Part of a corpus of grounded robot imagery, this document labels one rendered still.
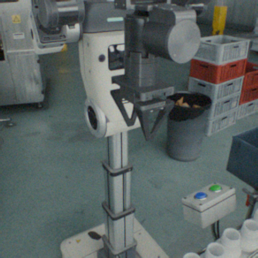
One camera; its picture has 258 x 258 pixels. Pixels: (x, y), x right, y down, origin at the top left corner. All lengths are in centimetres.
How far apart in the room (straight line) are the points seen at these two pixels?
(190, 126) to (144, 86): 223
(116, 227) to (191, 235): 93
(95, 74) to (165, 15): 57
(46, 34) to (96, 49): 16
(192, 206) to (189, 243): 136
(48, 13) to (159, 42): 42
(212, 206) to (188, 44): 51
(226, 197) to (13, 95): 370
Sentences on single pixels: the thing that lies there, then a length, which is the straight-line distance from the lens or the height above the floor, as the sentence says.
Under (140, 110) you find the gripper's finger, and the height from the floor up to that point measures 146.
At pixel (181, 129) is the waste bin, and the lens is 268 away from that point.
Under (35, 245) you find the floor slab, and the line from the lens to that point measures 218.
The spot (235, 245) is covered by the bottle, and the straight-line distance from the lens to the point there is 65.
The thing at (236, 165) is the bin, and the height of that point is 80.
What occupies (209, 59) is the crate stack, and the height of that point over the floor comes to 92.
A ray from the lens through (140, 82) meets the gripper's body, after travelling 44.
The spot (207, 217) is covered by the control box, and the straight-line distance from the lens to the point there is 78.
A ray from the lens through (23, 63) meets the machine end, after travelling 404.
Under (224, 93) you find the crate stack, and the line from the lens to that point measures 338.
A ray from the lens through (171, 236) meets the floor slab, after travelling 216.
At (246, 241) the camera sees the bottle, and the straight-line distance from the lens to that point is 70.
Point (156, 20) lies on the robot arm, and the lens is 39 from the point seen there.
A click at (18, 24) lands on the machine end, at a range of 395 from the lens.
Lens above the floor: 163
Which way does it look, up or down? 28 degrees down
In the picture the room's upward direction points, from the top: straight up
